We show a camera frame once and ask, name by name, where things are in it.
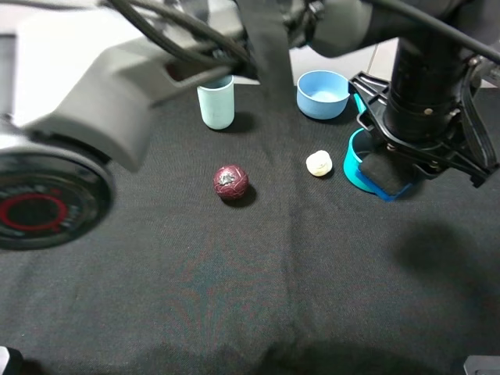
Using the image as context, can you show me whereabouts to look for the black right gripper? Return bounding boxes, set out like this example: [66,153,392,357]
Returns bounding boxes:
[349,58,498,188]

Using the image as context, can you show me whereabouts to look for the black and blue sponge block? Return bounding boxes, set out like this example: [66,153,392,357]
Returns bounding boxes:
[356,151,416,202]

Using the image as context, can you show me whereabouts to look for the light blue bowl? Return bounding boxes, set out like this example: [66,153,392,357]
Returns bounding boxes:
[296,70,350,120]

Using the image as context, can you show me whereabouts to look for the white garlic bulb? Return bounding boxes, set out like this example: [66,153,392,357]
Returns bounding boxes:
[305,150,333,177]

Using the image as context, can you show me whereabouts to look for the dark red ball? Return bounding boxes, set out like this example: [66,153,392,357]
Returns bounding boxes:
[212,164,249,200]

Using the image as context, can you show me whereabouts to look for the pale green cup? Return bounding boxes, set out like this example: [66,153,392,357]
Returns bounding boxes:
[197,75,235,130]

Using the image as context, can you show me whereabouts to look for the black tablecloth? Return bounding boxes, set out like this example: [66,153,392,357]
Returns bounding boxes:
[1,85,499,374]

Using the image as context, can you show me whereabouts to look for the grey device at corner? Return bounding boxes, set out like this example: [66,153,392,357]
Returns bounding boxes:
[463,355,500,375]

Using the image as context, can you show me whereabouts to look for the teal saucepan with handle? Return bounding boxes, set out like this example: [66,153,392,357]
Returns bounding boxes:
[343,93,391,196]

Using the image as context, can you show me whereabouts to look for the black cable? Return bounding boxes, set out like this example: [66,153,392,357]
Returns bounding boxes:
[105,0,500,67]

